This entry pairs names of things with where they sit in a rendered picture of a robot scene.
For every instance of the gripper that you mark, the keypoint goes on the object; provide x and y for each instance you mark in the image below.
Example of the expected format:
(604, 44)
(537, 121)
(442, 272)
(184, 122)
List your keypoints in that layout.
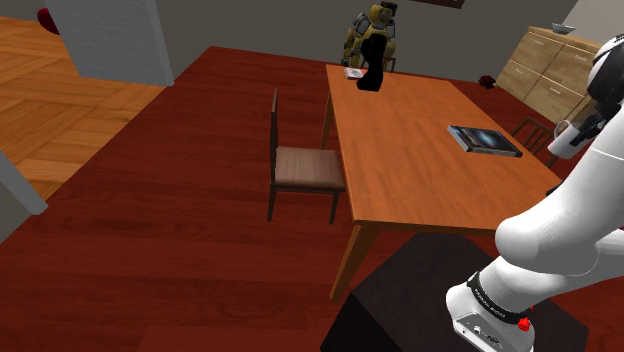
(589, 128)

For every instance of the white mug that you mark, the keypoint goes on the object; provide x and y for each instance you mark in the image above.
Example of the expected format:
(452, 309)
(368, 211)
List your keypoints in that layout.
(561, 144)

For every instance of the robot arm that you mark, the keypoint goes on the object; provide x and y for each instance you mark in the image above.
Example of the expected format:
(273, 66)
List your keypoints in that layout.
(551, 239)

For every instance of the dark slatted wooden chair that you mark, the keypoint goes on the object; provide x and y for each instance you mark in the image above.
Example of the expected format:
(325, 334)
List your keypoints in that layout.
(535, 137)

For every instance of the light wooden chest of drawers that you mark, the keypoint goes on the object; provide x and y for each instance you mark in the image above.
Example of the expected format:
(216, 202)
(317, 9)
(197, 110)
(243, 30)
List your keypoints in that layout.
(541, 68)

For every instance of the dark blue book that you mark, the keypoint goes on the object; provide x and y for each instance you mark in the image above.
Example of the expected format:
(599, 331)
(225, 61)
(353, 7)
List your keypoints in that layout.
(482, 140)

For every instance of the dark red floor object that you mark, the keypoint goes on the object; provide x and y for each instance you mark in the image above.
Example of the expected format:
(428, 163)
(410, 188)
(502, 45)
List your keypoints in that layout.
(487, 81)

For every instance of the wooden dining table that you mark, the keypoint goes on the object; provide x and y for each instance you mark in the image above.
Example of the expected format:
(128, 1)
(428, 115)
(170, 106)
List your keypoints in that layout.
(414, 166)

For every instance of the wooden chair behind vase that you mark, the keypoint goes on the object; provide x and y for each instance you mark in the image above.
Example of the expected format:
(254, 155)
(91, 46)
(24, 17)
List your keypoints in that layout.
(390, 63)

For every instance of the black curved vase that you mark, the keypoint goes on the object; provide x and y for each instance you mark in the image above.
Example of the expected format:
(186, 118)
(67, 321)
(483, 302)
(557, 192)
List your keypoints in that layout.
(373, 63)

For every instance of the small red white book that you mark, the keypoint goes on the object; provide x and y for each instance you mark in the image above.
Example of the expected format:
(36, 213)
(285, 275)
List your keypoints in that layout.
(353, 73)

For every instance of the yellow grey robot figure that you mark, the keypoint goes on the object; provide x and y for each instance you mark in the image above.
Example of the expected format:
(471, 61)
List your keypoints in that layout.
(358, 36)

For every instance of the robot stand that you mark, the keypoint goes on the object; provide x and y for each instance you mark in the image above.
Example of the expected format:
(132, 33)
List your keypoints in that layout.
(404, 302)

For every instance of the brown cushioned wooden chair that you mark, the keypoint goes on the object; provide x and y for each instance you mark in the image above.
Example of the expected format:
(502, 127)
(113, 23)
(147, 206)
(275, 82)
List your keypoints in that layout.
(307, 168)

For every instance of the dark red round seat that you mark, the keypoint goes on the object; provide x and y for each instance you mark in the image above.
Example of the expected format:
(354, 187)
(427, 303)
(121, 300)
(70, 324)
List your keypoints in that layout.
(48, 20)

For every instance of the dark wall picture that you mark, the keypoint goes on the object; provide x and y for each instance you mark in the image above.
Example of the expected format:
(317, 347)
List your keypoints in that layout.
(436, 3)

